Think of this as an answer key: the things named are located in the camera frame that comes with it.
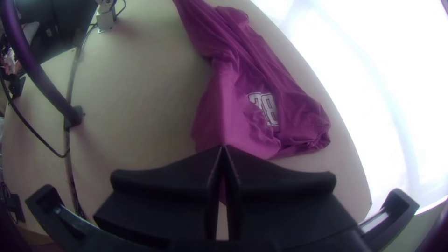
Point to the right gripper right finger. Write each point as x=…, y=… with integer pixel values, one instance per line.
x=280, y=203

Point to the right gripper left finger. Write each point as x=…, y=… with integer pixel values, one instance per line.
x=164, y=203

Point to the maroon t-shirt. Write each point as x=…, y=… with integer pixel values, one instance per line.
x=231, y=105

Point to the bright window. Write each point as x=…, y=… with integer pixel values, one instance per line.
x=385, y=70

